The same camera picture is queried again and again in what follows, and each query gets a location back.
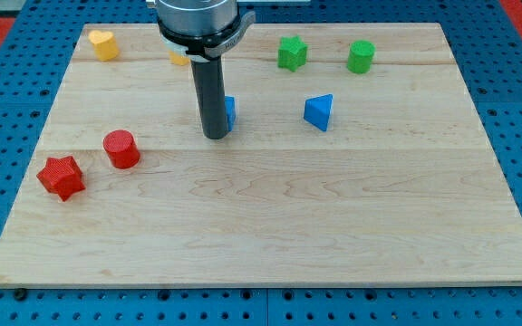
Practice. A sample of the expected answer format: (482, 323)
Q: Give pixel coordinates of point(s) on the red cylinder block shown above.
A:
(121, 148)

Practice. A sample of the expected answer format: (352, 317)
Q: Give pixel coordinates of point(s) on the wooden board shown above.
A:
(402, 190)

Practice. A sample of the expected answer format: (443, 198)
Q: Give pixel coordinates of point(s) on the red star block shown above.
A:
(61, 176)

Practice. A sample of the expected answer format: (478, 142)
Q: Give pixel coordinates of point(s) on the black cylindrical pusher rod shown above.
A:
(209, 85)

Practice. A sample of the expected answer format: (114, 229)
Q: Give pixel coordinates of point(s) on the green cylinder block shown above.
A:
(360, 56)

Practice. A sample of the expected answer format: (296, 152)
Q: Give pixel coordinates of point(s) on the yellow block behind arm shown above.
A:
(178, 59)

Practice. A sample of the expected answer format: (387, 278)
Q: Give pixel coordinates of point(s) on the green star block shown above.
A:
(292, 53)

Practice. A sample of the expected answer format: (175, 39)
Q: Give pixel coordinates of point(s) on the blue block behind rod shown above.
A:
(230, 112)

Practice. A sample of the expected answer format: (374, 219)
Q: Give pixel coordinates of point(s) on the blue triangle block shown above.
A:
(317, 111)

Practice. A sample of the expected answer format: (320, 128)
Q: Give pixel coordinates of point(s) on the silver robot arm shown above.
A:
(204, 30)

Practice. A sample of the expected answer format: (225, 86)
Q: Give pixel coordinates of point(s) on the yellow heart block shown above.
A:
(104, 45)

